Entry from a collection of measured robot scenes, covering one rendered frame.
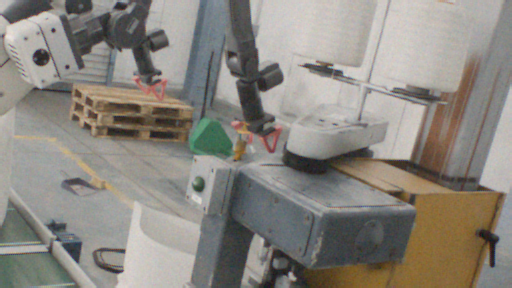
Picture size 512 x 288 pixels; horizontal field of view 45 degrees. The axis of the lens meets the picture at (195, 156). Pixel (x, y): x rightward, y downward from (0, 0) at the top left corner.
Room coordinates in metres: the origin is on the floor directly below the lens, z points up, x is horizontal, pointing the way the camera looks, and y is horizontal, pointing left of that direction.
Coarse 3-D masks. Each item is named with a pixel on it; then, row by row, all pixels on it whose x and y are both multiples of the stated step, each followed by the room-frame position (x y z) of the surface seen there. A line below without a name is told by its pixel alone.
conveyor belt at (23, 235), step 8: (8, 208) 3.01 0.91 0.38; (8, 216) 2.91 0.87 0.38; (16, 216) 2.93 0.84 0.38; (8, 224) 2.81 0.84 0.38; (16, 224) 2.83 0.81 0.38; (24, 224) 2.85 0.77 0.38; (0, 232) 2.70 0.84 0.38; (8, 232) 2.72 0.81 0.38; (16, 232) 2.73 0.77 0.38; (24, 232) 2.75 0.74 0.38; (32, 232) 2.77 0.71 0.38; (0, 240) 2.61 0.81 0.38; (8, 240) 2.63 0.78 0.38; (16, 240) 2.65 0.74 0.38; (24, 240) 2.66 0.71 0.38; (32, 240) 2.68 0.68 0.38
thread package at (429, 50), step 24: (432, 0) 1.20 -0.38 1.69; (408, 24) 1.18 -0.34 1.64; (432, 24) 1.15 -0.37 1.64; (456, 24) 1.15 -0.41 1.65; (408, 48) 1.16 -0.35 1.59; (432, 48) 1.14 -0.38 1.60; (456, 48) 1.15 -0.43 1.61; (384, 72) 1.21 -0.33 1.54; (408, 72) 1.15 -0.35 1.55; (432, 72) 1.14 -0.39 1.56; (456, 72) 1.15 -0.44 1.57
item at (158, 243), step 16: (144, 208) 1.60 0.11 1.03; (144, 224) 1.60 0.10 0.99; (160, 224) 1.58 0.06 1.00; (176, 224) 1.57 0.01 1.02; (192, 224) 1.55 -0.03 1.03; (128, 240) 1.63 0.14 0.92; (144, 240) 1.40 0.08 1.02; (160, 240) 1.58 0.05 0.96; (176, 240) 1.56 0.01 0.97; (192, 240) 1.54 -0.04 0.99; (128, 256) 1.61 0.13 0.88; (144, 256) 1.39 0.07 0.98; (160, 256) 1.36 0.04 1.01; (176, 256) 1.34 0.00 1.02; (192, 256) 1.33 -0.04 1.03; (128, 272) 1.59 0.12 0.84; (144, 272) 1.38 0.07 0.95; (160, 272) 1.35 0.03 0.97; (176, 272) 1.34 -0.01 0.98
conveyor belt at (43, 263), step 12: (0, 264) 2.38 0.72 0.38; (12, 264) 2.40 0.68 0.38; (24, 264) 2.42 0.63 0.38; (36, 264) 2.45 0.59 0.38; (48, 264) 2.47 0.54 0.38; (0, 276) 2.28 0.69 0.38; (12, 276) 2.30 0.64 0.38; (24, 276) 2.32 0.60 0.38; (36, 276) 2.34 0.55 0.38; (48, 276) 2.36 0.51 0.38; (60, 276) 2.38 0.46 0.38
